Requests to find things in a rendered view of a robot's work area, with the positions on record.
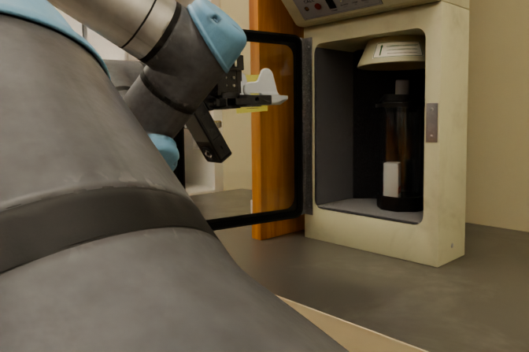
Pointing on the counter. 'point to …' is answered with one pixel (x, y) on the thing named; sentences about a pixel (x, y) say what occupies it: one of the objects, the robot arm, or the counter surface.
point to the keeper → (431, 122)
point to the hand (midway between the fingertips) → (271, 102)
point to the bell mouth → (394, 53)
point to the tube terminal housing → (442, 84)
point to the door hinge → (307, 124)
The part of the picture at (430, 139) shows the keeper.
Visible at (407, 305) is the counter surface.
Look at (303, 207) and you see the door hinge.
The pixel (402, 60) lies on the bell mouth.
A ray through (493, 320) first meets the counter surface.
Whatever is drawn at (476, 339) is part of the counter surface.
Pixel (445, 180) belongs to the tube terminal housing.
